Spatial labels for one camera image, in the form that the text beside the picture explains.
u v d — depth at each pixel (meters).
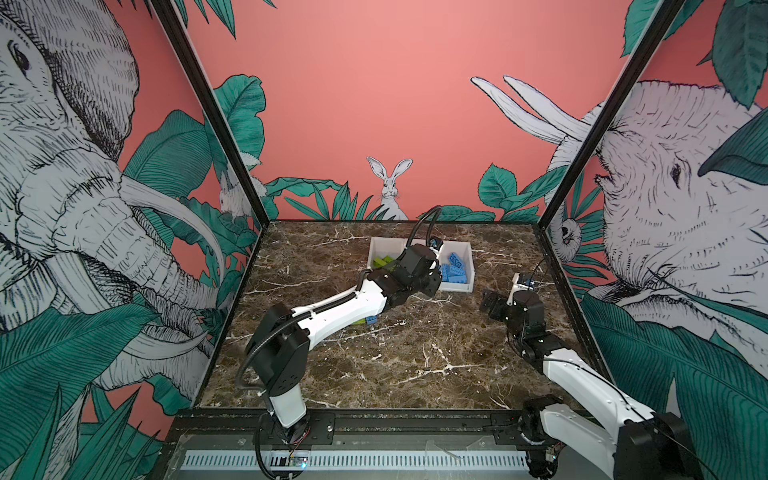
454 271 1.04
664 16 0.70
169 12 0.69
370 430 0.75
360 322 0.93
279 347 0.44
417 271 0.63
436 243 0.71
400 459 0.70
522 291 0.72
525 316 0.64
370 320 0.93
